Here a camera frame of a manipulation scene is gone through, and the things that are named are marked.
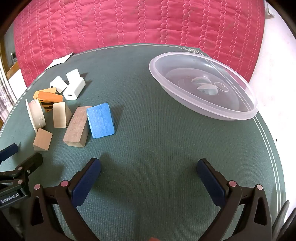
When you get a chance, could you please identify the white tape spool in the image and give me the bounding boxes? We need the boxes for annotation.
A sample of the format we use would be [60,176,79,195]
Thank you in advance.
[25,99,46,133]

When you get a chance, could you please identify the beige wedge block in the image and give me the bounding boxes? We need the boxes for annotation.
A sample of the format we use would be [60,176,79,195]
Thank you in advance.
[53,102,72,128]

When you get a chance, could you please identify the long brown wooden block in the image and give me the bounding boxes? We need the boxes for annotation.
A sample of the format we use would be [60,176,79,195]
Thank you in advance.
[63,106,91,148]

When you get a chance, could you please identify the white marked cube block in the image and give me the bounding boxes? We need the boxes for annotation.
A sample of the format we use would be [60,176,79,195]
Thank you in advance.
[50,76,68,93]

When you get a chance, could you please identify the blue foam block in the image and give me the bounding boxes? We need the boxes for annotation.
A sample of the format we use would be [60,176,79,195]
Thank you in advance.
[86,102,115,138]

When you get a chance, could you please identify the white charger adapter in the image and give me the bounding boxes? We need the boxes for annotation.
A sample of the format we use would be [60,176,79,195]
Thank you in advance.
[63,77,86,100]

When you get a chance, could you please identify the patterned curtain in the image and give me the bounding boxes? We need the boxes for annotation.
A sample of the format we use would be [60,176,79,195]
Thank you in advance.
[0,64,17,122]

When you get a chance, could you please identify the orange striped block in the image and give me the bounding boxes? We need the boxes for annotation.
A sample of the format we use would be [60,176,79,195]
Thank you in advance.
[33,87,60,112]

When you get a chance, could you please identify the wooden shelf ledge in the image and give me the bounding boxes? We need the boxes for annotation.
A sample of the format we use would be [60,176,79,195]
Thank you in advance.
[6,61,20,80]

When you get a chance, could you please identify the white paper card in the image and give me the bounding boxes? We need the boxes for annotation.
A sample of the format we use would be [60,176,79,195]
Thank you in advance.
[46,52,73,70]

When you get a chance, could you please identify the clear plastic bowl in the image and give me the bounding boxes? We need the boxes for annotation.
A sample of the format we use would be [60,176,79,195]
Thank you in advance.
[149,52,258,121]

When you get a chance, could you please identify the red quilted bedspread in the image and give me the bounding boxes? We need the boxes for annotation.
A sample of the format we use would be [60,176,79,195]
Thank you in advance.
[14,0,265,85]

